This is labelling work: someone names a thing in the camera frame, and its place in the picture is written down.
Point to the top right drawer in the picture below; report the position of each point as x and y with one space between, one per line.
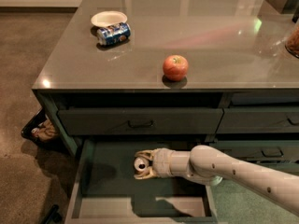
265 119

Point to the closed top left drawer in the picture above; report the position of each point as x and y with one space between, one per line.
135 121

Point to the black object bottom left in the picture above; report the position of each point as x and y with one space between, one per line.
52 216

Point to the orange gold drink can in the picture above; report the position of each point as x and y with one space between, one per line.
141 164

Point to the dark cabinet counter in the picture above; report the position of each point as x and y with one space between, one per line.
235 50

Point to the blue soda can lying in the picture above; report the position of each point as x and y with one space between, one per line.
113 34

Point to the middle right drawer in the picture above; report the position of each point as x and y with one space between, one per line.
260 150

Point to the white paper bowl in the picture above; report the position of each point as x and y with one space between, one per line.
107 18

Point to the open middle drawer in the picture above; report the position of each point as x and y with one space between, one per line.
105 191

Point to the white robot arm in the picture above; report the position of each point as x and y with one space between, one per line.
208 166

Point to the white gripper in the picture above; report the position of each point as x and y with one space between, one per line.
161 163

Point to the red apple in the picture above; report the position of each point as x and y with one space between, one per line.
175 67

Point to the black bin with trash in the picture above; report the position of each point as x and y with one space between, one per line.
41 131

